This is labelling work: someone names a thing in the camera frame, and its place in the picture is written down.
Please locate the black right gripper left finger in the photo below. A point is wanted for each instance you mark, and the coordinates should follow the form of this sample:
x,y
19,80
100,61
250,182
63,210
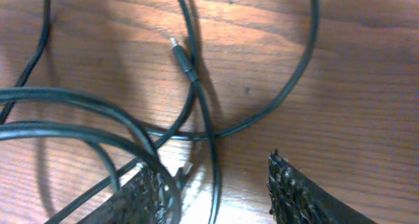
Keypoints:
x,y
143,199

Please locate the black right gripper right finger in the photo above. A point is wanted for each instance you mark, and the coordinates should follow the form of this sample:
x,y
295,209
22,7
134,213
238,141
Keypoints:
x,y
297,199

